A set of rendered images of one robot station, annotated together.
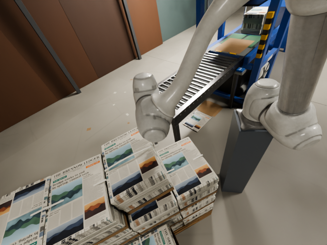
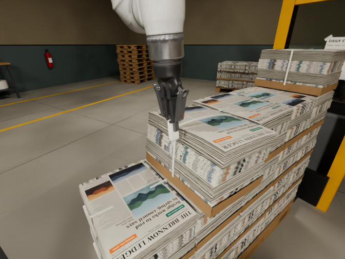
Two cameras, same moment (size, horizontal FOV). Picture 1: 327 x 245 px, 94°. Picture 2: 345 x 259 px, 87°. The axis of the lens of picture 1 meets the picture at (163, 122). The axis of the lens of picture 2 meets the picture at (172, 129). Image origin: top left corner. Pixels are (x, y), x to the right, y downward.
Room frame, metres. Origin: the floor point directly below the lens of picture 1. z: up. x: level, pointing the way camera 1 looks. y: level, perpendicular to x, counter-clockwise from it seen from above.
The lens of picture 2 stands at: (1.01, -0.13, 1.32)
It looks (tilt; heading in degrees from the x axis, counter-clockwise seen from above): 25 degrees down; 157
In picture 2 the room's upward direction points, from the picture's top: straight up
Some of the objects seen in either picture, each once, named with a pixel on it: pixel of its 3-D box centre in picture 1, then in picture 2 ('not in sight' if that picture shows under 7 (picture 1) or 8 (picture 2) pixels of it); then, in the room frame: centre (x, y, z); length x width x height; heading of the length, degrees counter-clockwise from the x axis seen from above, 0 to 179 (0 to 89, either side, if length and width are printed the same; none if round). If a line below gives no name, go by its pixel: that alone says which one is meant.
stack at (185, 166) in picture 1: (139, 212); (207, 215); (0.40, 0.35, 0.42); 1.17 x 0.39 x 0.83; 104
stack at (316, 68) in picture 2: not in sight; (277, 143); (0.21, 1.06, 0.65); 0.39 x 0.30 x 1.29; 14
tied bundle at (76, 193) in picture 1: (88, 201); (235, 125); (0.36, 0.49, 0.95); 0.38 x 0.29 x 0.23; 15
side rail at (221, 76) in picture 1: (212, 86); not in sight; (1.39, -0.63, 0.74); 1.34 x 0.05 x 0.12; 126
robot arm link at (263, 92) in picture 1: (262, 99); not in sight; (0.59, -0.56, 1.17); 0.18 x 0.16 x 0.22; 2
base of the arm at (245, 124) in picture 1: (253, 113); not in sight; (0.62, -0.56, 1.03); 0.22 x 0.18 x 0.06; 163
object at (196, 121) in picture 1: (196, 120); not in sight; (1.61, -0.51, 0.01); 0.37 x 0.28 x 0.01; 126
